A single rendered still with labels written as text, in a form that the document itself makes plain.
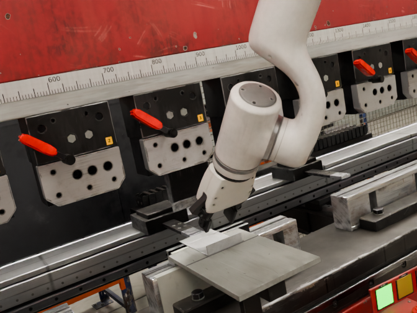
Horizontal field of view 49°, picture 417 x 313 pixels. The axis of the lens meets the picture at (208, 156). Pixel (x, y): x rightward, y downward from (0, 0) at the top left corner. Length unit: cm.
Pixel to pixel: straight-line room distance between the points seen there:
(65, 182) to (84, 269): 39
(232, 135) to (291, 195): 77
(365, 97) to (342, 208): 30
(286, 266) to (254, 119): 28
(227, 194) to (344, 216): 51
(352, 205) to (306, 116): 59
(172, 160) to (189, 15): 29
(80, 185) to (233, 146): 29
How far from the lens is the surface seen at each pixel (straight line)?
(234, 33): 102
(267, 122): 72
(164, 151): 92
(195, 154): 95
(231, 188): 84
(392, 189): 141
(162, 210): 120
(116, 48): 90
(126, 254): 123
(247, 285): 81
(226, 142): 76
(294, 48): 71
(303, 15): 71
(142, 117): 86
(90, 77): 88
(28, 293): 119
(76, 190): 87
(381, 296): 111
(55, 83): 86
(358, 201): 130
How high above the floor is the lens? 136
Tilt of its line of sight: 10 degrees down
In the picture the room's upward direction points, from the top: 11 degrees counter-clockwise
